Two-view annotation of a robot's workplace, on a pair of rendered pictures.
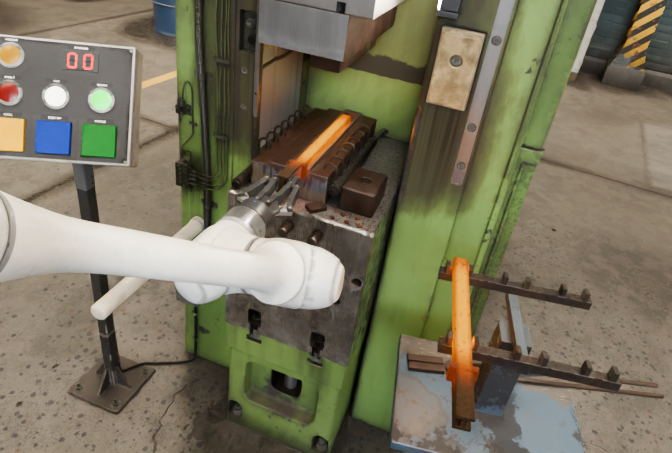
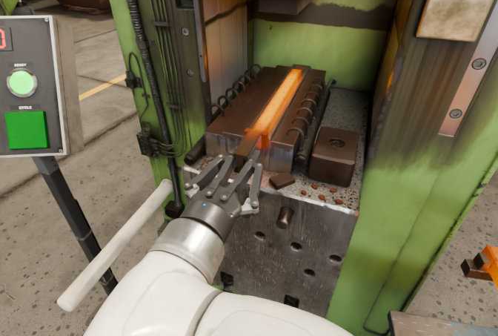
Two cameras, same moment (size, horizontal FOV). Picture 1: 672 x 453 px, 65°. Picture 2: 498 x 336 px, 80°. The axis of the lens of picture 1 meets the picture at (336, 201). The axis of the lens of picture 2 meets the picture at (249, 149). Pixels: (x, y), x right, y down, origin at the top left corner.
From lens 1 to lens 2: 0.66 m
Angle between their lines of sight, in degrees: 6
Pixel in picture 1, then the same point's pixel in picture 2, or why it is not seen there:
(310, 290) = not seen: outside the picture
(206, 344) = not seen: hidden behind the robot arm
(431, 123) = (419, 64)
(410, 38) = not seen: outside the picture
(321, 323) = (295, 288)
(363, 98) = (309, 51)
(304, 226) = (270, 203)
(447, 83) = (453, 4)
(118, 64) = (35, 38)
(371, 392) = (336, 314)
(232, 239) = (162, 313)
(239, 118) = (188, 85)
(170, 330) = not seen: hidden behind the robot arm
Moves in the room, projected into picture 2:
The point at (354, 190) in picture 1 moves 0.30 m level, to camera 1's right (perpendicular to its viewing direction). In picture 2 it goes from (327, 158) to (490, 166)
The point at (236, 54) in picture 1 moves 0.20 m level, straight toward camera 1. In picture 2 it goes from (174, 13) to (167, 38)
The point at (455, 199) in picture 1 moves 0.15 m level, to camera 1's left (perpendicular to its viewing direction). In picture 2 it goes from (442, 153) to (370, 149)
